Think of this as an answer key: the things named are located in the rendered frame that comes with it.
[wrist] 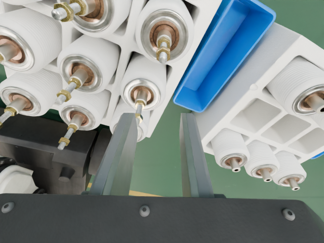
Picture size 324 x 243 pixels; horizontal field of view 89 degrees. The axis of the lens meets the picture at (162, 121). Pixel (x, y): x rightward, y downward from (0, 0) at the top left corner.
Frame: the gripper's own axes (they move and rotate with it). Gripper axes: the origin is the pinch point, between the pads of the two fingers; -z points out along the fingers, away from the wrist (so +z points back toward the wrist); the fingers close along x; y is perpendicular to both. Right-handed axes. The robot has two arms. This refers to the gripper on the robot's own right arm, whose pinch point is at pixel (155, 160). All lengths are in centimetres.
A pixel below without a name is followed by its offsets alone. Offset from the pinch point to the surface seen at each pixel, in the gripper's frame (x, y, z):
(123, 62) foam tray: 9.2, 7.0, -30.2
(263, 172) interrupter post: -30, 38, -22
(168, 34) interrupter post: -0.6, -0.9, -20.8
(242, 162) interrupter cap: -22.6, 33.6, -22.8
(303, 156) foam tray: -48, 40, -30
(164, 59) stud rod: -0.2, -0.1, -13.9
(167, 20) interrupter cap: -0.5, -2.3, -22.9
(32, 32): 22.1, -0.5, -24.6
